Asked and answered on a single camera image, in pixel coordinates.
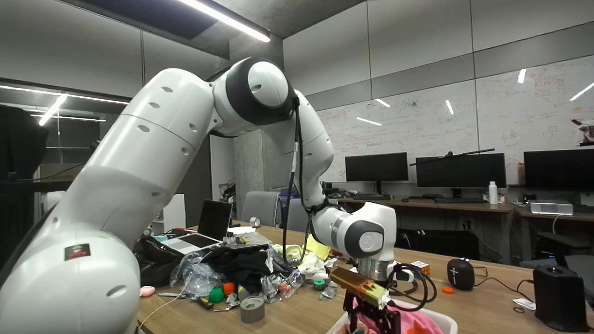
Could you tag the wooden office desk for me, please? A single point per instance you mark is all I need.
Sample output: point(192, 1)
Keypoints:
point(558, 218)
point(428, 209)

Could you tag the black box on table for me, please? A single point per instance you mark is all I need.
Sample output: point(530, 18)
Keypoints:
point(560, 298)

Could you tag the white power adapter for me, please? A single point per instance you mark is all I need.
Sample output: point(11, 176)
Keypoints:
point(525, 305)

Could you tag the black computer monitor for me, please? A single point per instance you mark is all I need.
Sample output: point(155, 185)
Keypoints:
point(462, 170)
point(560, 168)
point(376, 168)

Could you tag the pink cloth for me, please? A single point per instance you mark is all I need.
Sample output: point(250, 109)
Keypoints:
point(421, 326)

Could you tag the black cloth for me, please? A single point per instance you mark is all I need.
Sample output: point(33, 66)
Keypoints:
point(243, 267)

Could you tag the long ceiling light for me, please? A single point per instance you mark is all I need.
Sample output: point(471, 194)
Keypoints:
point(226, 20)

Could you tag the black desk keyboard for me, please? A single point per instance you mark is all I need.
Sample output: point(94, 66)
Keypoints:
point(462, 202)

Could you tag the white cloth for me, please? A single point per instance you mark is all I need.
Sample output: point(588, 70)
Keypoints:
point(313, 267)

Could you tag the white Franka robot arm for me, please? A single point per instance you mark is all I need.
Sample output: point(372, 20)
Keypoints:
point(124, 187)

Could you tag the white cabinet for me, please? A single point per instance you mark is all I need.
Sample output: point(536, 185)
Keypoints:
point(176, 215)

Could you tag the small orange disc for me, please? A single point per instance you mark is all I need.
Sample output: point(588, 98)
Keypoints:
point(449, 291)

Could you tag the white plastic box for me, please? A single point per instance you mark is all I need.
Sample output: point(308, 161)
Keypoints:
point(450, 324)

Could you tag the clear plastic bottle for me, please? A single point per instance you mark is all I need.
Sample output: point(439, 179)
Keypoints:
point(332, 291)

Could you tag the grey office chair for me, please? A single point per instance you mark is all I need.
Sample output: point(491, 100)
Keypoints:
point(296, 216)
point(261, 209)

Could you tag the bright yellow cloth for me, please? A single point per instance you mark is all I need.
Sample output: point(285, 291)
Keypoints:
point(319, 250)

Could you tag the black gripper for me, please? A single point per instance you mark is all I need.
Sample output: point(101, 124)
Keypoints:
point(374, 317)

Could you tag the white plastic bottle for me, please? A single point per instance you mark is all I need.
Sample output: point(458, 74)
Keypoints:
point(493, 194)

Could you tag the crumpled clear plastic bag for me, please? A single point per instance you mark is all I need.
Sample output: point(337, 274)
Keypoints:
point(198, 276)

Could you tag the silver laptop black keys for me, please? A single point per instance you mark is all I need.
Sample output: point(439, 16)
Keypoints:
point(215, 220)

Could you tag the Rubik's cube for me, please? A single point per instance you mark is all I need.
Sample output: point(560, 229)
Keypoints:
point(424, 268)

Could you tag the grey box device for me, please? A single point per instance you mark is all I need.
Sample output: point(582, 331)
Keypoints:
point(551, 209)

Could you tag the green ball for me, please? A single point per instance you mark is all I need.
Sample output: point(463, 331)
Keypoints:
point(217, 294)

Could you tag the small round black speaker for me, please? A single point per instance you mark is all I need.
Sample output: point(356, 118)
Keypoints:
point(462, 274)

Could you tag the green tape roll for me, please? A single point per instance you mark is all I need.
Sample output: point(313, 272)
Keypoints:
point(321, 285)

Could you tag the pale yellow cloth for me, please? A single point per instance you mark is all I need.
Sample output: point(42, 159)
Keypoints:
point(291, 254)

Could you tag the orange ball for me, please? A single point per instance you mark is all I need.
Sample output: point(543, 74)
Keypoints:
point(230, 289)

